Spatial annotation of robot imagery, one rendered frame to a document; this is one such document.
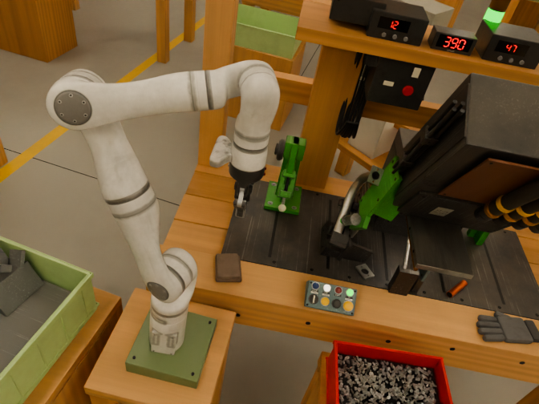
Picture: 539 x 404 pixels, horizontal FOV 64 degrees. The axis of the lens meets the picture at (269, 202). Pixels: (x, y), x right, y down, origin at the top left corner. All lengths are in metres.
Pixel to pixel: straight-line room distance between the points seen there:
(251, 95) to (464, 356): 1.10
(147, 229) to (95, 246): 1.80
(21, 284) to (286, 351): 1.34
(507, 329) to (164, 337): 1.02
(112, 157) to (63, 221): 2.00
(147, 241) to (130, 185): 0.12
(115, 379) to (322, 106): 1.06
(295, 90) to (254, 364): 1.31
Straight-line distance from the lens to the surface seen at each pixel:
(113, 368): 1.28
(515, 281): 1.76
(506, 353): 1.56
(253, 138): 0.83
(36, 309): 1.43
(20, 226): 2.89
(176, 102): 0.78
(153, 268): 0.94
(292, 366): 2.27
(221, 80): 0.79
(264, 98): 0.77
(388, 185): 1.32
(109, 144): 0.88
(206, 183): 1.70
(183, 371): 1.22
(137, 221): 0.89
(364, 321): 1.38
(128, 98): 0.78
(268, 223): 1.55
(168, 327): 1.12
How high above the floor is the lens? 1.98
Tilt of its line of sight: 42 degrees down
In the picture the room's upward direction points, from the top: 11 degrees clockwise
